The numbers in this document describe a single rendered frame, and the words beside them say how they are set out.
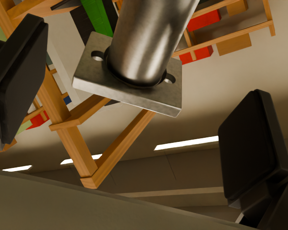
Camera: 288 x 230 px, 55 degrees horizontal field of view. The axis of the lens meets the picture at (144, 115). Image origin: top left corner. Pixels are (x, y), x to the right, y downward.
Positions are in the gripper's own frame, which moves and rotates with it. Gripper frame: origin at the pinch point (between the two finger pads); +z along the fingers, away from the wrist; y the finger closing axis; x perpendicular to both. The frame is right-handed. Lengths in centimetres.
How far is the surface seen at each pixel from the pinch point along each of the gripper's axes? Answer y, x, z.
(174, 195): 187, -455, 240
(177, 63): 2.0, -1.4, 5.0
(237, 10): 190, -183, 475
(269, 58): 300, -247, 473
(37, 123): -105, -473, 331
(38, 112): -109, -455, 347
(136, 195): 129, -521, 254
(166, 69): 1.4, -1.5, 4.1
